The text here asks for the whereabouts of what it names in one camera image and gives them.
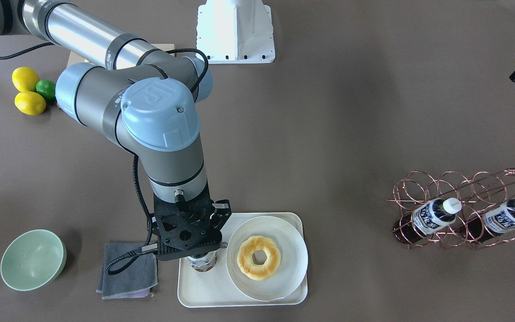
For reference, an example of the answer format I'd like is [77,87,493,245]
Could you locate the wooden cutting board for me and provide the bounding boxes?
[55,39,174,119]

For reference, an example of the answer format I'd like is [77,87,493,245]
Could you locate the upper yellow lemon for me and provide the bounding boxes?
[12,67,40,92]

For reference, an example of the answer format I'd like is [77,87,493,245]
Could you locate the yellow lemon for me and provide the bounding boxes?
[14,92,47,115]
[12,67,40,92]

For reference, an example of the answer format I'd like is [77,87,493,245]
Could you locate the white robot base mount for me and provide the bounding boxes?
[196,0,276,64]

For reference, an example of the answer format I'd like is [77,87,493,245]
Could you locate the cream serving tray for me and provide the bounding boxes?
[177,212,308,308]

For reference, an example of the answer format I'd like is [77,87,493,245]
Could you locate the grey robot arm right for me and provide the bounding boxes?
[0,0,231,261]

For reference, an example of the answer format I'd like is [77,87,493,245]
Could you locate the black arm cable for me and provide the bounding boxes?
[0,42,210,275]

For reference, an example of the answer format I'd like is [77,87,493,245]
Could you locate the white round plate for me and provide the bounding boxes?
[226,216,308,302]

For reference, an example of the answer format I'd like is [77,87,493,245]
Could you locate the lower yellow lemon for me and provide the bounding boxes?
[14,92,47,115]

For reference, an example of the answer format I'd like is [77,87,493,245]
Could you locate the green lime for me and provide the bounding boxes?
[35,79,55,101]

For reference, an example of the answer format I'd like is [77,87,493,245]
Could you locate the copper wire bottle rack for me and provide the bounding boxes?
[389,168,515,250]

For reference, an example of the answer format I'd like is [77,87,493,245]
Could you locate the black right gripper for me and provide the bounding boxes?
[155,196,232,261]

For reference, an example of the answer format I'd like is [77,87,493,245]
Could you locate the tea bottle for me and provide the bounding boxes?
[186,251,217,272]
[463,199,515,243]
[393,198,462,245]

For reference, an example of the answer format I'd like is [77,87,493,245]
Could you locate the glazed ring donut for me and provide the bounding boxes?
[236,236,282,281]

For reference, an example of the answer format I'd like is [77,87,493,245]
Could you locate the grey folded cloth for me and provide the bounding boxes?
[96,242,159,300]

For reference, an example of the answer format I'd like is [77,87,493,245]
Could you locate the light green bowl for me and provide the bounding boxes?
[0,229,67,292]

